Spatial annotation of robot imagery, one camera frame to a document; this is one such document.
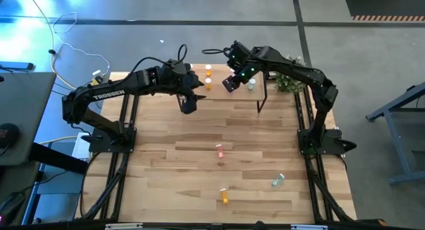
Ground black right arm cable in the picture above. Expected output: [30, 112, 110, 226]
[201, 47, 233, 55]

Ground black round device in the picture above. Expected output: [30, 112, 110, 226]
[0, 122, 20, 150]

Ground black aluminium table frame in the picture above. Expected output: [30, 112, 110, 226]
[0, 65, 425, 230]

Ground grey metal table frame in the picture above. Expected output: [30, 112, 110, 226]
[365, 82, 425, 186]

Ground grey desk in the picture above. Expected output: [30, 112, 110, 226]
[0, 71, 57, 167]

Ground white cable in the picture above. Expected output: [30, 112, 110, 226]
[52, 12, 112, 76]

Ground dark flat tablet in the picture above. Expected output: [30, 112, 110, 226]
[0, 60, 35, 72]

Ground white flat sheet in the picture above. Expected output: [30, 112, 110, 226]
[71, 132, 97, 161]

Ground potted green plant dark pot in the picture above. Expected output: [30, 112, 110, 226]
[274, 55, 308, 94]

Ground white yellow power plug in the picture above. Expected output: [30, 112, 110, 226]
[91, 69, 105, 88]

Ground black computer mouse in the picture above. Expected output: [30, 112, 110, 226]
[0, 192, 27, 225]

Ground black desk foot bar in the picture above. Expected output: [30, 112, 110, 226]
[28, 142, 90, 175]

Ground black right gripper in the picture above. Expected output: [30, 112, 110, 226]
[222, 62, 259, 94]

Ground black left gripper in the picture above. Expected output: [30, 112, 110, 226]
[164, 60, 207, 115]

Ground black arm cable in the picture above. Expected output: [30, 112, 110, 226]
[127, 43, 189, 78]
[201, 47, 233, 55]

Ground black mat hazard stripe edge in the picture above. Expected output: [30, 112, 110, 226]
[343, 0, 425, 23]

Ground yellow cable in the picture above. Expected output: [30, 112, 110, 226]
[25, 0, 100, 91]

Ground wooden shelf black metal legs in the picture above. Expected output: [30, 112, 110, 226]
[175, 59, 269, 114]

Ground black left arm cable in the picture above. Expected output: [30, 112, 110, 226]
[127, 43, 189, 78]

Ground white frame bracket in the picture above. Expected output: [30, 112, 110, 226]
[105, 223, 143, 230]
[291, 224, 329, 230]

